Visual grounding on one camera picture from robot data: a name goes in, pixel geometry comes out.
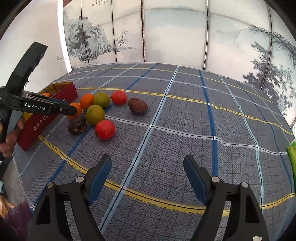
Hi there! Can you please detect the orange tangerine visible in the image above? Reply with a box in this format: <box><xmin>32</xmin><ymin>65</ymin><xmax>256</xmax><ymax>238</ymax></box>
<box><xmin>67</xmin><ymin>102</ymin><xmax>82</xmax><ymax>120</ymax></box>
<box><xmin>79</xmin><ymin>93</ymin><xmax>94</xmax><ymax>109</ymax></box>

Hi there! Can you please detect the person's left hand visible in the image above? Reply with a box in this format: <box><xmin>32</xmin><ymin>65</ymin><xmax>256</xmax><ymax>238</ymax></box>
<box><xmin>0</xmin><ymin>116</ymin><xmax>25</xmax><ymax>158</ymax></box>

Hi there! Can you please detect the blue plaid tablecloth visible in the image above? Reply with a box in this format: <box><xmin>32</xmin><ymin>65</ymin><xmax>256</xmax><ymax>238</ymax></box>
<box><xmin>14</xmin><ymin>63</ymin><xmax>295</xmax><ymax>240</ymax></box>

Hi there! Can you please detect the green citrus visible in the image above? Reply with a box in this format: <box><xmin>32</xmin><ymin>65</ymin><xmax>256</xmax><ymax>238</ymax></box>
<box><xmin>93</xmin><ymin>91</ymin><xmax>110</xmax><ymax>108</ymax></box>
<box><xmin>85</xmin><ymin>104</ymin><xmax>105</xmax><ymax>126</ymax></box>

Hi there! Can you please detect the painted landscape folding screen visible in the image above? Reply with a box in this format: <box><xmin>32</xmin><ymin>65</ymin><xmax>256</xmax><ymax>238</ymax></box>
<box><xmin>58</xmin><ymin>1</ymin><xmax>295</xmax><ymax>127</ymax></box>

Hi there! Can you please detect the red tomato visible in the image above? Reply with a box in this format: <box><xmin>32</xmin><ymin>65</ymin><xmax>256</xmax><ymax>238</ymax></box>
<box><xmin>111</xmin><ymin>90</ymin><xmax>127</xmax><ymax>105</ymax></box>
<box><xmin>95</xmin><ymin>120</ymin><xmax>115</xmax><ymax>141</ymax></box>

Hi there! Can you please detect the dark maroon passion fruit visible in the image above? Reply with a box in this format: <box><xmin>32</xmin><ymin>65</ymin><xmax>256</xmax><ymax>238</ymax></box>
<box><xmin>128</xmin><ymin>97</ymin><xmax>148</xmax><ymax>114</ymax></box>

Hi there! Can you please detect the green tissue pack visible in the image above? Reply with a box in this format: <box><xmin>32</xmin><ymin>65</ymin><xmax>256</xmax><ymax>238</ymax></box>
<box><xmin>287</xmin><ymin>139</ymin><xmax>296</xmax><ymax>178</ymax></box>

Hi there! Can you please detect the dark wrinkled fruit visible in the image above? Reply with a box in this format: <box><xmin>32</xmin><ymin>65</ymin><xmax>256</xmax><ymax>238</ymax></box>
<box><xmin>68</xmin><ymin>114</ymin><xmax>87</xmax><ymax>136</ymax></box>

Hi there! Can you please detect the red toffee tin box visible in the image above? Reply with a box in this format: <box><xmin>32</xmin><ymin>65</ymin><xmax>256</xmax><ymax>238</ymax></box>
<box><xmin>18</xmin><ymin>82</ymin><xmax>78</xmax><ymax>151</ymax></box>

